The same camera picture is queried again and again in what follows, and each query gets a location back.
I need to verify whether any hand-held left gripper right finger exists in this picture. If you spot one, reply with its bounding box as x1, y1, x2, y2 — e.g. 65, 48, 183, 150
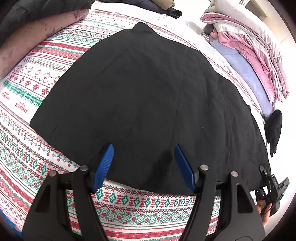
174, 144, 265, 241

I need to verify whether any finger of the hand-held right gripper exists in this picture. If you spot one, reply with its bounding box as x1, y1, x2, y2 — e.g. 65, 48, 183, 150
258, 165, 273, 187

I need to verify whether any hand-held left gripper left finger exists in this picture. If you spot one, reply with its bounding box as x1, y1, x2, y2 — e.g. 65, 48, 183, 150
22, 144, 115, 241

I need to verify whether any black quilted coat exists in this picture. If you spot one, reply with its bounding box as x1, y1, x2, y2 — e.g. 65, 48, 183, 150
30, 22, 271, 195

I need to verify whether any person's right hand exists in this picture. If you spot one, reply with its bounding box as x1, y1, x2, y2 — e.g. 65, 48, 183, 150
256, 200, 273, 227

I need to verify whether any black knit garment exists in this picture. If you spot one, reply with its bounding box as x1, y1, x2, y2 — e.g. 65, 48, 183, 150
264, 110, 283, 158

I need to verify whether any lilac blanket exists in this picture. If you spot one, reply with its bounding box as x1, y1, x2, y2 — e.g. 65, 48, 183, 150
203, 35, 266, 116

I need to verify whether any blue blanket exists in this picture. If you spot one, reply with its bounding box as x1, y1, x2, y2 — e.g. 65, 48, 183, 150
210, 39, 276, 116

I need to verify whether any patterned striped blanket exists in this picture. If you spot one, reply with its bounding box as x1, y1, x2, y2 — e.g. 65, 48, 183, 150
0, 9, 265, 240

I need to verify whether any pink quilt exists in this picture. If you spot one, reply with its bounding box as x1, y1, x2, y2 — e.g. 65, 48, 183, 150
200, 13, 287, 102

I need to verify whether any pink floral bolster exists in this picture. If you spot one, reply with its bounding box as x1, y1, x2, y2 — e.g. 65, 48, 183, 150
0, 9, 89, 80

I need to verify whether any dark navy puffer jacket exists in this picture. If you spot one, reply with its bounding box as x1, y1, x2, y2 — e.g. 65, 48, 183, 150
102, 0, 184, 19

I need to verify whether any olive garment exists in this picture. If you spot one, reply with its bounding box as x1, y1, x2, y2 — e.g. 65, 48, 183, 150
155, 0, 175, 10

